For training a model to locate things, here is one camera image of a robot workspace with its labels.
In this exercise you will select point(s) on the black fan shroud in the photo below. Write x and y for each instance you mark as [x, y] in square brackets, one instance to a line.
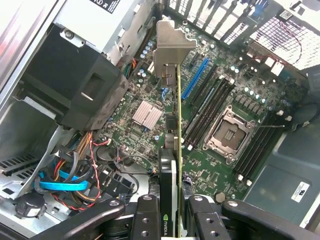
[75, 75]

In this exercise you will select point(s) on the black open PC case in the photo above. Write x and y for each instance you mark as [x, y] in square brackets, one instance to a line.
[280, 170]

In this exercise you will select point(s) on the blue expansion slot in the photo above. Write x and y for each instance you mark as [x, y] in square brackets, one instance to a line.
[195, 78]

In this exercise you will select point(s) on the CPU socket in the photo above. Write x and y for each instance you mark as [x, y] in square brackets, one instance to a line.
[227, 135]

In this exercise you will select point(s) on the silver coin cell battery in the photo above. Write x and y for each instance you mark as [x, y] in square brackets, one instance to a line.
[220, 196]

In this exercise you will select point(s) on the silver chipset heatsink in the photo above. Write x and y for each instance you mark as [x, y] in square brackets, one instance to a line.
[147, 115]

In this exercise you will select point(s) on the slotted grey disk bay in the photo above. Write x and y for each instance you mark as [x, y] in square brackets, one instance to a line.
[25, 130]

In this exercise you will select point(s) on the green motherboard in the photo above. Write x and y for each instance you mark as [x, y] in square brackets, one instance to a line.
[212, 162]

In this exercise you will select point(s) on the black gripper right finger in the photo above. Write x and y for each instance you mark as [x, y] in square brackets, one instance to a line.
[205, 220]

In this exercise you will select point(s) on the black round speaker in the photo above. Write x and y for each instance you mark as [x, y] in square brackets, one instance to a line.
[30, 207]

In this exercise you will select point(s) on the grey power supply unit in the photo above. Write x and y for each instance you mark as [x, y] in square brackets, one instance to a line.
[87, 25]

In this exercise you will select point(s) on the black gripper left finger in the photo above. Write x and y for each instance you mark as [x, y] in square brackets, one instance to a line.
[145, 220]

